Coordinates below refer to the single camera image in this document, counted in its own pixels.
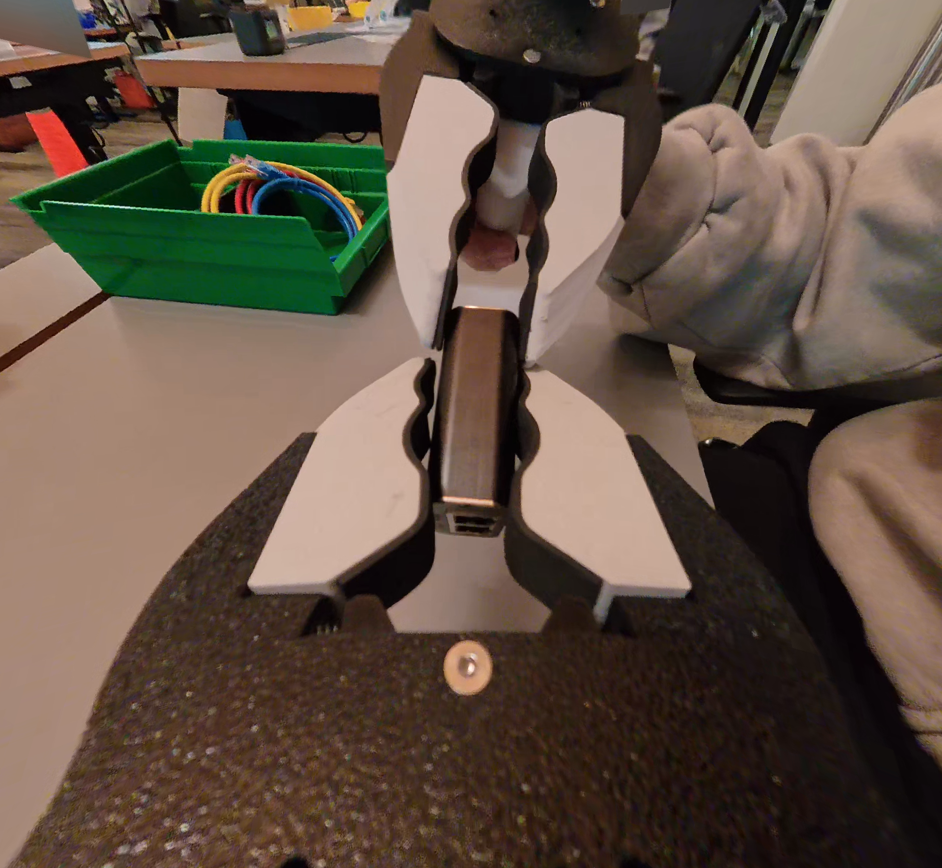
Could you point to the grey table with wooden edge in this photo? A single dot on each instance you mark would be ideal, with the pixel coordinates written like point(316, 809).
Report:
point(44, 55)
point(257, 66)

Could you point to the green plastic bin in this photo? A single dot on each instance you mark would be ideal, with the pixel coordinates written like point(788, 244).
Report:
point(184, 257)

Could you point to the black cup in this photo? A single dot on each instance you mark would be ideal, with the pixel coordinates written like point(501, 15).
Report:
point(254, 33)

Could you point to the person's right hand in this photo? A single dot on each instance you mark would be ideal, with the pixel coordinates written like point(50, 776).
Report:
point(489, 250)

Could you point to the orange traffic cone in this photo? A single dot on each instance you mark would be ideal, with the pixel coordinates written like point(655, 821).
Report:
point(55, 143)

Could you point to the black ethernet splitter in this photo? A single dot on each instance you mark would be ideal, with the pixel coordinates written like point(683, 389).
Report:
point(475, 404)

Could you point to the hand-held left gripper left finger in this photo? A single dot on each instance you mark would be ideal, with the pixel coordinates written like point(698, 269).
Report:
point(353, 500)

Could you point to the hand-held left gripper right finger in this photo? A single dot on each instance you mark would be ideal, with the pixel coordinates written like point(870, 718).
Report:
point(596, 507)

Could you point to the yellow plastic bin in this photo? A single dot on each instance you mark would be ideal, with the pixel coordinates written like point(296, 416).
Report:
point(309, 18)

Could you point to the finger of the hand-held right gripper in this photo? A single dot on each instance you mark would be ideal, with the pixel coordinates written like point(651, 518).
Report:
point(581, 183)
point(427, 169)

